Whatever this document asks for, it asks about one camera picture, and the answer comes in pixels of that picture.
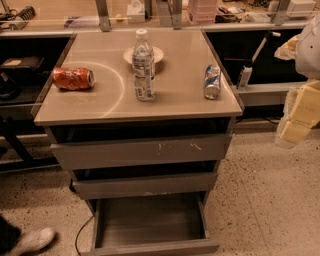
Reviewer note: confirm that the yellow foam padded gripper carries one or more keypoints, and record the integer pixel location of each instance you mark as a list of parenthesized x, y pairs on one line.
[(309, 55)]

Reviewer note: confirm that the white sneaker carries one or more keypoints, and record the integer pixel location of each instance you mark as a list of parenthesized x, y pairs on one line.
[(32, 241)]

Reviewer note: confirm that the crushed orange soda can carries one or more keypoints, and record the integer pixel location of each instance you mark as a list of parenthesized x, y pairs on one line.
[(73, 78)]

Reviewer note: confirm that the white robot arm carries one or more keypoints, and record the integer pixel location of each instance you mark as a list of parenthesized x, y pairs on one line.
[(304, 48)]

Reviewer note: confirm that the white box top right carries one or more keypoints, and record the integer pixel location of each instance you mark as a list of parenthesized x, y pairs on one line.
[(300, 8)]

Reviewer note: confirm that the pink stacked container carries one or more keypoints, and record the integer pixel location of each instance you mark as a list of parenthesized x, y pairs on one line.
[(202, 11)]

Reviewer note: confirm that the black coiled spring tool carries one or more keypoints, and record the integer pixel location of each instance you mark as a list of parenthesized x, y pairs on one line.
[(26, 14)]

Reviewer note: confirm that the white tissue box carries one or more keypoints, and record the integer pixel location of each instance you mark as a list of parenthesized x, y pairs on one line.
[(135, 13)]

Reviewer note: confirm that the blue silver soda can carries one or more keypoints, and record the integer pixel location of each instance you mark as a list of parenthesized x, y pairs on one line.
[(212, 87)]

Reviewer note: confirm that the black device on shelf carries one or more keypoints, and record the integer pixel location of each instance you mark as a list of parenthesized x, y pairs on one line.
[(32, 62)]

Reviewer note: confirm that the clear plastic water bottle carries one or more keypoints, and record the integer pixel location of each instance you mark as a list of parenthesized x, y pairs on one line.
[(144, 67)]

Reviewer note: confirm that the grey drawer cabinet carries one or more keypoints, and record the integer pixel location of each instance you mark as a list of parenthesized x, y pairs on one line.
[(110, 111)]

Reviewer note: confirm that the grey drawer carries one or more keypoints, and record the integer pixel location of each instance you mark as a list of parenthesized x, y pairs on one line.
[(145, 186), (134, 152), (160, 225)]

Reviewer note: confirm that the small white plate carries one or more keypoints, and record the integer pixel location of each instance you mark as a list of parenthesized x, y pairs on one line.
[(159, 55)]

